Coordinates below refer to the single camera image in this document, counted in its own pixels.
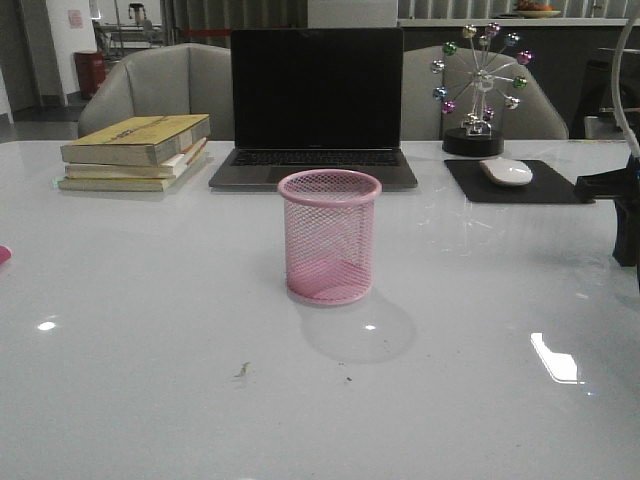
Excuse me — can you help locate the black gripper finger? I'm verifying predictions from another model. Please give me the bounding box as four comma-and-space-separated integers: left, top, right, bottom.
574, 154, 639, 267

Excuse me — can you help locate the pink pen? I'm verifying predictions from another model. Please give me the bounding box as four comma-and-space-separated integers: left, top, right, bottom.
0, 245, 12, 264

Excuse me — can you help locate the pink mesh pen holder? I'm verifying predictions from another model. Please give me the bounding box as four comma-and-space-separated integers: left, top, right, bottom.
277, 169, 382, 306

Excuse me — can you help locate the black mouse pad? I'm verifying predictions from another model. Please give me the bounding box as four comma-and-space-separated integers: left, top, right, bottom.
444, 159, 590, 205

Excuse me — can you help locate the white computer mouse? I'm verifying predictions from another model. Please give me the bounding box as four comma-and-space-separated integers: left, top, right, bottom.
479, 157, 533, 187

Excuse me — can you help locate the grey counter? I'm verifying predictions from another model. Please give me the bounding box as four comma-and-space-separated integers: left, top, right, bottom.
397, 17, 630, 51

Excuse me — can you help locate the ferris wheel desk toy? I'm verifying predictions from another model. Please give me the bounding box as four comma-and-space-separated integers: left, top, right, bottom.
431, 22, 533, 157

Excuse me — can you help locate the fruit bowl on counter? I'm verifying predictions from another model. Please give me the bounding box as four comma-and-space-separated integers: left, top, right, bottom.
513, 0, 561, 19

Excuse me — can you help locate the grey right armchair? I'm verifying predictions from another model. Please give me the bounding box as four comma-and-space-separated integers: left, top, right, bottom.
401, 46, 569, 141

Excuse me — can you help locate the grey armchair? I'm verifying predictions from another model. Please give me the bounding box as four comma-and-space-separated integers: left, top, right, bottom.
78, 43, 234, 140
401, 46, 569, 141

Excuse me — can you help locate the grey open laptop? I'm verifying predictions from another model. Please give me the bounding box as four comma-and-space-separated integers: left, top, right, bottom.
209, 27, 417, 190

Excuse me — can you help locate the white middle book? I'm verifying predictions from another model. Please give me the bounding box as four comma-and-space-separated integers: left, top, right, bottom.
65, 138, 207, 179

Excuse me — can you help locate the grey left armchair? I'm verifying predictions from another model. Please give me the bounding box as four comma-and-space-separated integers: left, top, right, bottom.
78, 43, 234, 140

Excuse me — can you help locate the red barrier belt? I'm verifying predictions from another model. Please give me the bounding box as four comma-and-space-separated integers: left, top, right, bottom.
179, 28, 232, 37

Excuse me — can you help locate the yellow top book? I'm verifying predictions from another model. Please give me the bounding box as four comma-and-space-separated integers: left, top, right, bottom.
61, 114, 211, 166

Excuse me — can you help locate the yellow book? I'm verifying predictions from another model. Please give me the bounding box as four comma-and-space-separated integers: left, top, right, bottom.
57, 151, 206, 192
61, 114, 211, 166

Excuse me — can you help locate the yellow bottom book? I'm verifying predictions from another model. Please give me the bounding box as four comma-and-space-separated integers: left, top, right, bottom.
57, 151, 206, 192

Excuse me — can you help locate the metal cart in hallway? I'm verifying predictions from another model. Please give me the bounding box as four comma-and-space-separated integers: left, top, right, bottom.
89, 0, 165, 56

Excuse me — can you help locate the red trash bin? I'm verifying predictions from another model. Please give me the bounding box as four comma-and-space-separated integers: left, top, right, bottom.
74, 51, 106, 99

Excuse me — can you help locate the white cable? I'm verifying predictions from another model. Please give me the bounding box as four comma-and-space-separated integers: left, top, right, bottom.
610, 14, 640, 156

